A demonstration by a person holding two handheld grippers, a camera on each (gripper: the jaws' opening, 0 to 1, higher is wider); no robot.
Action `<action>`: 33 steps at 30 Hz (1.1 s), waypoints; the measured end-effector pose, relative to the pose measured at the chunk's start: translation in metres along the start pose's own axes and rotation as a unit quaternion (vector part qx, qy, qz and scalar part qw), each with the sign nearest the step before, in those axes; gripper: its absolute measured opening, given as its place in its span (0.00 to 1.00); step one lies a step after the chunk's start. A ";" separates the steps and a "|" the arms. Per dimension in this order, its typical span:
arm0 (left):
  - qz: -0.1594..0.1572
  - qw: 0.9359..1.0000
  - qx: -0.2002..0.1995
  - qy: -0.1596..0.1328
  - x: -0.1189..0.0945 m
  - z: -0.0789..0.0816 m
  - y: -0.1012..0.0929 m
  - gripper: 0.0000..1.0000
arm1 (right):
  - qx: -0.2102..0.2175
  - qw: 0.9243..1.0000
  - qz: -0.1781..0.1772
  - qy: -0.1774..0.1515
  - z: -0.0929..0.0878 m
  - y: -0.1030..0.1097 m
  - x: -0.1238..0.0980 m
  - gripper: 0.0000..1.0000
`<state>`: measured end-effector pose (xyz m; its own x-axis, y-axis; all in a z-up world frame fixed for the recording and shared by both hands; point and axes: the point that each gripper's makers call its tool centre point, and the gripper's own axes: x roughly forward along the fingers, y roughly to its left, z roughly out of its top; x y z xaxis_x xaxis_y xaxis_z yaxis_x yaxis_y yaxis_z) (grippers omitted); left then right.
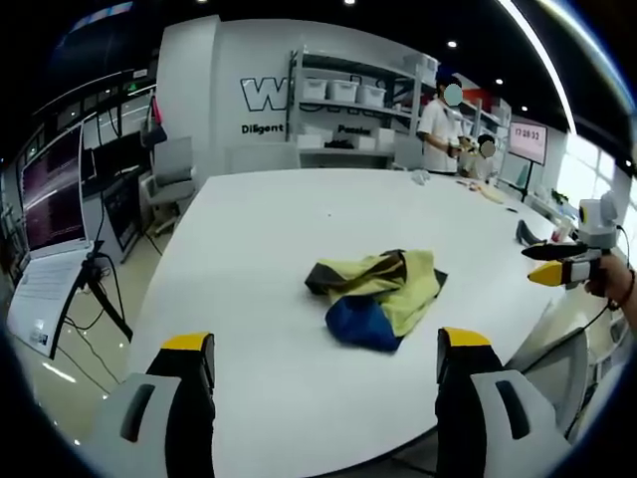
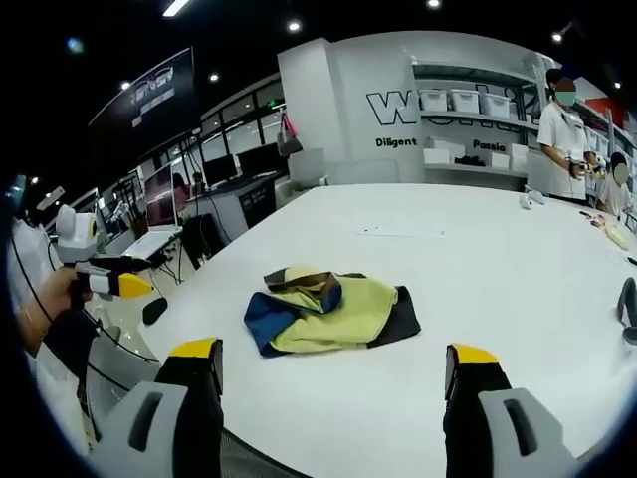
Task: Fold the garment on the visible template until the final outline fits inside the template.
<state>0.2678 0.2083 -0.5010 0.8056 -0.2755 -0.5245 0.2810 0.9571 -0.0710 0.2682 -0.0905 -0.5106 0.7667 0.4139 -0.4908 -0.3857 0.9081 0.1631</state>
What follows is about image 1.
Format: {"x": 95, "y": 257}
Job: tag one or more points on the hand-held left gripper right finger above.
{"x": 488, "y": 413}

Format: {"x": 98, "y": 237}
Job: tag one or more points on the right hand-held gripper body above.
{"x": 594, "y": 229}

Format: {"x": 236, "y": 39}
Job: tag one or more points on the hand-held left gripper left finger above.
{"x": 149, "y": 413}

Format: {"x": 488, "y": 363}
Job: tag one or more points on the yellow blue grey garment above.
{"x": 383, "y": 294}

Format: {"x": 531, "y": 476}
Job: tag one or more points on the person's right hand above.
{"x": 611, "y": 279}

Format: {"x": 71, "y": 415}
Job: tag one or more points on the dark curved object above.
{"x": 526, "y": 233}

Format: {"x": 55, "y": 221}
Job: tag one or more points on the grey office chair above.
{"x": 171, "y": 179}
{"x": 552, "y": 378}

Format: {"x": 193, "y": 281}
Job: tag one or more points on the black tripod stand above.
{"x": 99, "y": 289}

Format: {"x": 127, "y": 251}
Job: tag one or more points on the black monitor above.
{"x": 119, "y": 209}

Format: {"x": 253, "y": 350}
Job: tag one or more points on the white storage bin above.
{"x": 342, "y": 90}
{"x": 370, "y": 94}
{"x": 314, "y": 88}

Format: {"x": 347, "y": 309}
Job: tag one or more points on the grey metal shelf rack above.
{"x": 358, "y": 109}

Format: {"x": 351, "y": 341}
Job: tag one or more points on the dark hanging bag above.
{"x": 155, "y": 124}

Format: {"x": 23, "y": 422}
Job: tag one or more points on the wall clock display screen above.
{"x": 527, "y": 142}

